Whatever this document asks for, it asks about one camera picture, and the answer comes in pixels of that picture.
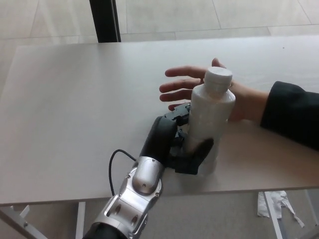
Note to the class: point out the bare person hand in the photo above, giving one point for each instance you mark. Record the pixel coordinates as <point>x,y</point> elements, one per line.
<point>182,84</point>

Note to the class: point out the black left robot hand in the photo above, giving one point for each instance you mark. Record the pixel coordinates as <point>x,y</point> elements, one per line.
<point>159,139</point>

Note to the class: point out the white plastic bottle with cap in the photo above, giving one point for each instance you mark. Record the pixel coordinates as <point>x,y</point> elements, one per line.
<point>209,112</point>

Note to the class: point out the black sleeved person forearm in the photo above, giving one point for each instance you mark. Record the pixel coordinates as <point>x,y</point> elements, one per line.
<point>291,112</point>

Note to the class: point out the white metal table leg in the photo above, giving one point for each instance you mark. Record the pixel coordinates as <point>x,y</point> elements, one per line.
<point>81,214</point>

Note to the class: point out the crumpled white paper scrap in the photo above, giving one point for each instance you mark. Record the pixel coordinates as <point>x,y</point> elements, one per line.
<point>263,206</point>

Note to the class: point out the white slanted table leg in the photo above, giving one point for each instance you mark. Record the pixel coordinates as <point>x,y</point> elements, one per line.
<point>272,214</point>

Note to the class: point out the black vertical post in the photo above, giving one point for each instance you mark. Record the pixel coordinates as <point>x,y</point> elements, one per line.
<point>104,21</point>

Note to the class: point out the white table frame bracket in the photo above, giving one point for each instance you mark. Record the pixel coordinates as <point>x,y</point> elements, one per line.
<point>23,211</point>

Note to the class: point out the grey diagonal table frame bar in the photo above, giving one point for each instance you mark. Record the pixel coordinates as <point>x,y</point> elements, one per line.
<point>17,225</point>

